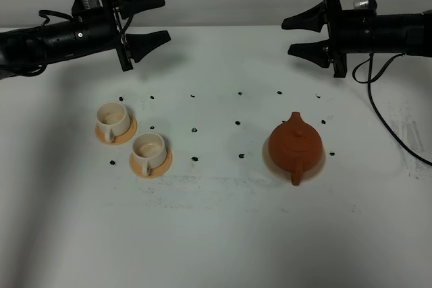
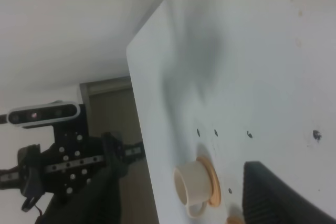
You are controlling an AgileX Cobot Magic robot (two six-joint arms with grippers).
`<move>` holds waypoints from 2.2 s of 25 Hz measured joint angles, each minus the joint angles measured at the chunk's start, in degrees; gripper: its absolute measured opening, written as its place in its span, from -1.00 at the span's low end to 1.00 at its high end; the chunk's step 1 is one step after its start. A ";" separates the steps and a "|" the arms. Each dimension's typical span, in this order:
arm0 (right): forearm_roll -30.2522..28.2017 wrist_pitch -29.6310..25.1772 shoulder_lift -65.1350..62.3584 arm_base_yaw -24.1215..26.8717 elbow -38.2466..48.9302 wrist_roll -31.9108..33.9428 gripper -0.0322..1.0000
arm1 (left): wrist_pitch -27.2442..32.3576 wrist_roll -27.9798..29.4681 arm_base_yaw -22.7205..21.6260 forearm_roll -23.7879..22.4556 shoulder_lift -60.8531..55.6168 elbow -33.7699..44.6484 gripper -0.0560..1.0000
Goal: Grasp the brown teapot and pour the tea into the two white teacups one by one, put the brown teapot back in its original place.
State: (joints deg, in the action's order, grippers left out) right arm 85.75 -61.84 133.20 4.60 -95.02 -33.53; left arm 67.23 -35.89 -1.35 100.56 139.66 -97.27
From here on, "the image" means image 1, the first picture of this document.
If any white teacup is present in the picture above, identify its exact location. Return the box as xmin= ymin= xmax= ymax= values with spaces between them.
xmin=132 ymin=132 xmax=167 ymax=177
xmin=97 ymin=101 xmax=130 ymax=143

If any black right camera cable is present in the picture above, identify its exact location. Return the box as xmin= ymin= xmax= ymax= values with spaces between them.
xmin=352 ymin=53 xmax=432 ymax=167

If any white teacup far left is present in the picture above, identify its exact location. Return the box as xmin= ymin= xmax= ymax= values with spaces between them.
xmin=97 ymin=101 xmax=130 ymax=143

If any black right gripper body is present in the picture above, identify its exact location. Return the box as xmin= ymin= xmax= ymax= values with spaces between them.
xmin=323 ymin=0 xmax=377 ymax=78

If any beige teapot coaster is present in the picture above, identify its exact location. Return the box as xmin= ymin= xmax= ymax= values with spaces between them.
xmin=262 ymin=137 xmax=327 ymax=183

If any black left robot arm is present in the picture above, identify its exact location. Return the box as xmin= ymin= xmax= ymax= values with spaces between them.
xmin=1 ymin=0 xmax=171 ymax=77

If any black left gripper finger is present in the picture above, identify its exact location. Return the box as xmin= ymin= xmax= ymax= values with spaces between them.
xmin=116 ymin=0 xmax=165 ymax=20
xmin=126 ymin=30 xmax=171 ymax=63

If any orange saucer near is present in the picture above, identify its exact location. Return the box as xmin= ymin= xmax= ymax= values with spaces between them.
xmin=129 ymin=148 xmax=173 ymax=179

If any brown clay teapot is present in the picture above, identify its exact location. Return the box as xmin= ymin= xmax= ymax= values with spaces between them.
xmin=268 ymin=112 xmax=323 ymax=185

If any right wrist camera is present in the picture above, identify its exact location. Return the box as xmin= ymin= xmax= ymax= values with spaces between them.
xmin=353 ymin=0 xmax=377 ymax=11

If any orange saucer far left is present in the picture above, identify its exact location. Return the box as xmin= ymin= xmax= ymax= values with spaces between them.
xmin=95 ymin=116 xmax=138 ymax=146

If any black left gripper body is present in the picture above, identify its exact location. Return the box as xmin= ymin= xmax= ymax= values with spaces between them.
xmin=72 ymin=0 xmax=132 ymax=71

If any white teacup near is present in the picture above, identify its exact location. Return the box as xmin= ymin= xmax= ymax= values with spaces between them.
xmin=132 ymin=132 xmax=167 ymax=177

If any orange saucer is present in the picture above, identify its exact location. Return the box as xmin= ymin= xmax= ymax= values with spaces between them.
xmin=95 ymin=116 xmax=138 ymax=146
xmin=129 ymin=148 xmax=173 ymax=179

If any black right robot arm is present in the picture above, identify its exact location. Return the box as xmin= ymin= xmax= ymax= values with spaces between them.
xmin=281 ymin=0 xmax=431 ymax=78

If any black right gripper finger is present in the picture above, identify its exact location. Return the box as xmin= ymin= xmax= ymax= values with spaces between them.
xmin=281 ymin=2 xmax=325 ymax=32
xmin=288 ymin=40 xmax=330 ymax=68

